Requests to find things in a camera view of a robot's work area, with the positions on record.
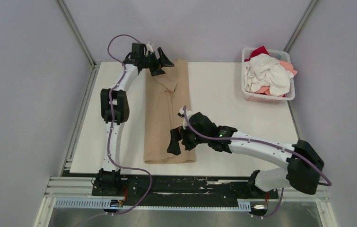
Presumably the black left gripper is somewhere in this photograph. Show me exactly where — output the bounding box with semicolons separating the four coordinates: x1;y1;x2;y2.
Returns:
142;48;175;77

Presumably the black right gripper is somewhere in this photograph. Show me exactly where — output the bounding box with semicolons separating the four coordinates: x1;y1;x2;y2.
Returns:
167;124;209;155

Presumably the beige t-shirt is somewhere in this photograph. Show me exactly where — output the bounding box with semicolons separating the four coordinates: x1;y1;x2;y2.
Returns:
144;59;196;164

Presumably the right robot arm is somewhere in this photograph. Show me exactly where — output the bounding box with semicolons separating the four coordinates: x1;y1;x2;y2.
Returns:
167;108;331;198

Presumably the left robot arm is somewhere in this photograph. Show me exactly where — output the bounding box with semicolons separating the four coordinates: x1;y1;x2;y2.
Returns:
92;43;174;196

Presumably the white plastic laundry basket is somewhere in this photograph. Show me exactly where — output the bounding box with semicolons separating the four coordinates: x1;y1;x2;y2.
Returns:
241;46;297;104

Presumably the white crumpled t-shirt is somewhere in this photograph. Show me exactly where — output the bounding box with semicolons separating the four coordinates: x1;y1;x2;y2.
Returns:
243;53;294;96

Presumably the red t-shirt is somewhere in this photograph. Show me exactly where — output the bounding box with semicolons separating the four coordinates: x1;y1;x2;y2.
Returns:
244;46;269;62

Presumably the pink t-shirt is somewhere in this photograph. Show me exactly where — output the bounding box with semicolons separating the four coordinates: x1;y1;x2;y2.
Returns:
253;60;297;97

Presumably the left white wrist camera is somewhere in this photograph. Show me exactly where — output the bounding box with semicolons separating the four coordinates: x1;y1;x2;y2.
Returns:
146;42;154;55

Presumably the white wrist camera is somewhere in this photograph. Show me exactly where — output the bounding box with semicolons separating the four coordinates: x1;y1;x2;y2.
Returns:
146;42;154;55
178;107;193;129

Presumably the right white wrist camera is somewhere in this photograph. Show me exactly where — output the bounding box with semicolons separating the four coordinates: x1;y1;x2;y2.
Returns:
178;107;193;129

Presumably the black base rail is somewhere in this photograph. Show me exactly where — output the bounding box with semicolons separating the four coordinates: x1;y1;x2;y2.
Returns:
61;169;280;208

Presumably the white slotted cable duct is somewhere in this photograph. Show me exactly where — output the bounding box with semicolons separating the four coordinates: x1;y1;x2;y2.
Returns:
53;198;251;212

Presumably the left aluminium frame post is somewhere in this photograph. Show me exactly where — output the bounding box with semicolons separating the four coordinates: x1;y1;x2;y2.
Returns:
55;0;96;68

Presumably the aluminium frame post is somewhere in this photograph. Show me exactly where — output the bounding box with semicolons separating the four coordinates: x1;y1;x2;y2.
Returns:
55;0;96;68
284;0;320;52

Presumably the right aluminium frame post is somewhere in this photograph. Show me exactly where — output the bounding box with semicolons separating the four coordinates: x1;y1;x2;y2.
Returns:
284;0;320;52

